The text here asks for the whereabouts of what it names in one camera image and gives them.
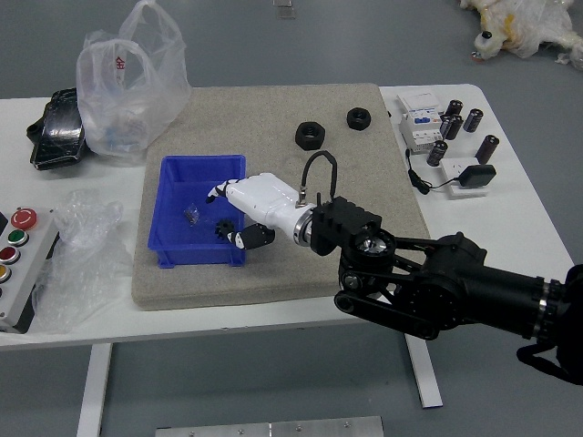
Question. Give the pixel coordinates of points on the blue plastic box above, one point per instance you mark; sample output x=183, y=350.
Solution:
x=182, y=252

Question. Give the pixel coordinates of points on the translucent white plastic bag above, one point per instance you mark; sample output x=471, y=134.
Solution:
x=105, y=91

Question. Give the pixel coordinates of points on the white table leg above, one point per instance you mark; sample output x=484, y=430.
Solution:
x=93, y=387
x=426, y=378

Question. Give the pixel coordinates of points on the big black nut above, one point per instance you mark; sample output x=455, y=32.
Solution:
x=310, y=135

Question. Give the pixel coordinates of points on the grey metal plate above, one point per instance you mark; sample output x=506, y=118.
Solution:
x=268, y=428

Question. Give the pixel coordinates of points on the plastic-wrapped white plush toy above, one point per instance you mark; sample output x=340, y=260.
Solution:
x=524, y=27

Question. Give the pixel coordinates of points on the white power socket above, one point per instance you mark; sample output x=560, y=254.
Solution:
x=451, y=168

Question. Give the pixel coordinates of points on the black power adapter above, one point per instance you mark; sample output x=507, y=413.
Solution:
x=476, y=176

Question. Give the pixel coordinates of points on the white circuit breaker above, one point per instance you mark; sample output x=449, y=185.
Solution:
x=419, y=123

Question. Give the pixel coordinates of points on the small clear bag of screws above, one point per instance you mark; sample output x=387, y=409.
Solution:
x=192, y=215

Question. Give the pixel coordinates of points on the grey push-button control box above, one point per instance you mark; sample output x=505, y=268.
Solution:
x=27, y=282

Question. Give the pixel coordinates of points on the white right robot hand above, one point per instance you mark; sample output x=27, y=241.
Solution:
x=259, y=196

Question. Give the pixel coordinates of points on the grey-brown foam mat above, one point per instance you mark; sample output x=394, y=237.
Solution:
x=255, y=282

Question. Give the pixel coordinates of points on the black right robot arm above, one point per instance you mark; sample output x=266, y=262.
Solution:
x=455, y=273

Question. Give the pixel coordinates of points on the black cylindrical capacitor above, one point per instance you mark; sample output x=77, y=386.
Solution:
x=442, y=124
x=437, y=152
x=454, y=128
x=488, y=148
x=473, y=120
x=454, y=108

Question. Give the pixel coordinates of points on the large black gear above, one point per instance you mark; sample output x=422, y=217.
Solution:
x=221, y=229

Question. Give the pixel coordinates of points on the small black nut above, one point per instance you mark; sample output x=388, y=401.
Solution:
x=359, y=118

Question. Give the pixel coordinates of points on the black plastic tray stack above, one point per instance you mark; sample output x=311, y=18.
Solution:
x=54, y=136

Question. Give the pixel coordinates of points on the clear bubble wrap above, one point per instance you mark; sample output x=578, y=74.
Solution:
x=77, y=255

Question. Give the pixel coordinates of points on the metal floor outlet cover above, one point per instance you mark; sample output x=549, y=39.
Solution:
x=284, y=8

